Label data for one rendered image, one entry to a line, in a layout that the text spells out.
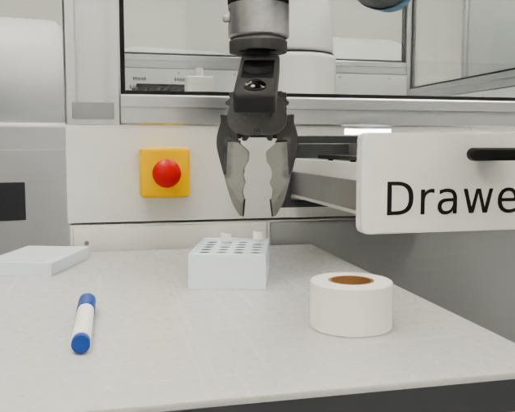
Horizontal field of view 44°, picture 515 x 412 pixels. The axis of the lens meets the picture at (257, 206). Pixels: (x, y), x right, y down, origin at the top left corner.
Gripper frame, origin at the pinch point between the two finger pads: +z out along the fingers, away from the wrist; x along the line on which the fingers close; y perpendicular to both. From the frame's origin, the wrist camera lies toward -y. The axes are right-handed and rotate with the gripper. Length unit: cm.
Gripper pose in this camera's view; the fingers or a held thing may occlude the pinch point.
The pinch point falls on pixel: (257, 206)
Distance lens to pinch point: 78.2
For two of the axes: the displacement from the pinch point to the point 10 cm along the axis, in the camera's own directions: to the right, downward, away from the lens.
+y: 0.5, -0.9, 9.9
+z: 0.0, 10.0, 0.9
